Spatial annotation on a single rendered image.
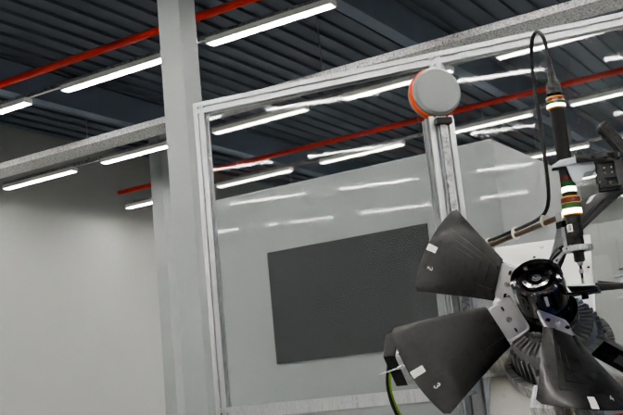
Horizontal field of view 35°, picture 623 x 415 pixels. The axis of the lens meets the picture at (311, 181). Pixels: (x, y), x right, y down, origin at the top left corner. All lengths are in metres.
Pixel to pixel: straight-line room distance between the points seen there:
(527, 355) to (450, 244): 0.34
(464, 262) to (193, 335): 6.02
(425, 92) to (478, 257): 0.77
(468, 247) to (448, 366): 0.34
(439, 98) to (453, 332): 0.99
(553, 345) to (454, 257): 0.41
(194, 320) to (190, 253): 0.55
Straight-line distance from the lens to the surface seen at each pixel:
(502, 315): 2.34
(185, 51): 8.86
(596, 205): 2.51
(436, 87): 3.09
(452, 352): 2.30
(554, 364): 2.17
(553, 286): 2.29
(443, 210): 3.00
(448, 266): 2.51
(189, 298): 8.40
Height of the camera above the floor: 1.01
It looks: 12 degrees up
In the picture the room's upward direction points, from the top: 6 degrees counter-clockwise
